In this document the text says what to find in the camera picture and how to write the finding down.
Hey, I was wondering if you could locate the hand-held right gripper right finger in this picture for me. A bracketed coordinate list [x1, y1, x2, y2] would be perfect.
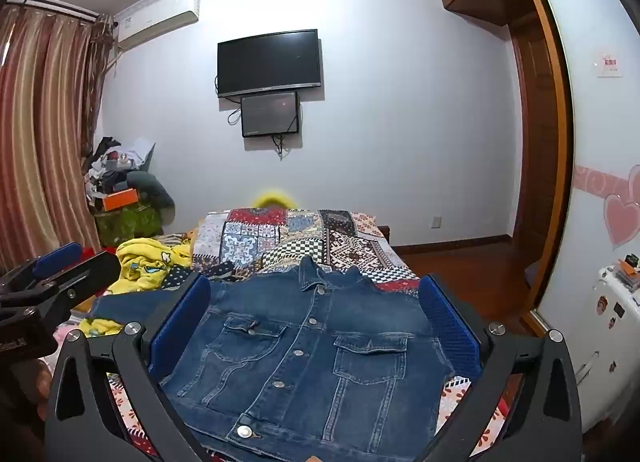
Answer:
[417, 273, 583, 462]

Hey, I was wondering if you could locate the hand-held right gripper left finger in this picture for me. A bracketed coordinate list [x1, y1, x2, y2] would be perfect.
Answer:
[44, 273, 213, 462]

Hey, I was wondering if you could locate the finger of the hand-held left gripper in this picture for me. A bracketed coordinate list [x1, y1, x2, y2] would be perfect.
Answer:
[0, 242, 85, 300]
[27, 251, 123, 345]

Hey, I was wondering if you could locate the blue denim jacket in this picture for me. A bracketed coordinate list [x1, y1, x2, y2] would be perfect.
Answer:
[90, 256, 458, 462]

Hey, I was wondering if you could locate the yellow cartoon blanket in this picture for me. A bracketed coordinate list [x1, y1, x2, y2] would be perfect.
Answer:
[80, 237, 193, 338]

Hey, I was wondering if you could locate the green patterned cloth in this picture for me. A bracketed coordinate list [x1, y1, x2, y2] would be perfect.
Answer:
[95, 205, 163, 248]

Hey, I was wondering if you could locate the floral bed sheet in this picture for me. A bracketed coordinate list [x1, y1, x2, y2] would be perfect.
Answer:
[55, 292, 521, 462]

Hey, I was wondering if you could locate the orange box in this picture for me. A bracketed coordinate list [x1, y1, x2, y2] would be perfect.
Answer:
[102, 187, 141, 210]

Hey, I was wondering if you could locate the pile of clutter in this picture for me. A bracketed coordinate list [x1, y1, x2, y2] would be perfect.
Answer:
[82, 136, 176, 213]

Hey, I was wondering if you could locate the dark green cushion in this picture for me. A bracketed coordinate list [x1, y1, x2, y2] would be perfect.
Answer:
[127, 169, 176, 208]

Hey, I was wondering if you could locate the striped brown curtain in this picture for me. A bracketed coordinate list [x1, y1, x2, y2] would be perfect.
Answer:
[0, 5, 113, 273]

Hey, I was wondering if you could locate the patchwork quilt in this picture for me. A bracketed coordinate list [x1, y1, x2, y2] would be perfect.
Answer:
[192, 207, 421, 298]

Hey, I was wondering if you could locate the yellow plush toy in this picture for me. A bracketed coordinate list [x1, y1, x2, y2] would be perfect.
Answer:
[252, 187, 296, 209]

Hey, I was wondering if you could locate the pink heart sticker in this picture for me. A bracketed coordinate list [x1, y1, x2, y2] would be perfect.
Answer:
[602, 192, 640, 250]

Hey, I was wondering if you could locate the wooden door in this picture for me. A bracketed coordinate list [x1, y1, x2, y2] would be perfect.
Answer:
[510, 12, 561, 263]

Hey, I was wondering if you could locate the white sliding wardrobe door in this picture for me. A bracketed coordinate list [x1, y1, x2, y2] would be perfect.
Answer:
[517, 0, 640, 343]

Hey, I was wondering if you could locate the curtain rod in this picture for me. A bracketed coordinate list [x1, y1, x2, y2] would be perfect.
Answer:
[7, 0, 101, 20]

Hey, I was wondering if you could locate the white air conditioner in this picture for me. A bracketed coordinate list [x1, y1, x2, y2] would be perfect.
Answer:
[114, 0, 202, 50]

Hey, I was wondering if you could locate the small black wall monitor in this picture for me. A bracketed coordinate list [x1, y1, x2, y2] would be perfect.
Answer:
[240, 91, 301, 138]

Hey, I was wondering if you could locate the black wall television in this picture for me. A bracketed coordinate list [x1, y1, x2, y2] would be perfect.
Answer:
[217, 29, 322, 99]

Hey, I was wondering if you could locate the wall switch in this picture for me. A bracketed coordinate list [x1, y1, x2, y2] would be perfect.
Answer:
[595, 50, 625, 78]

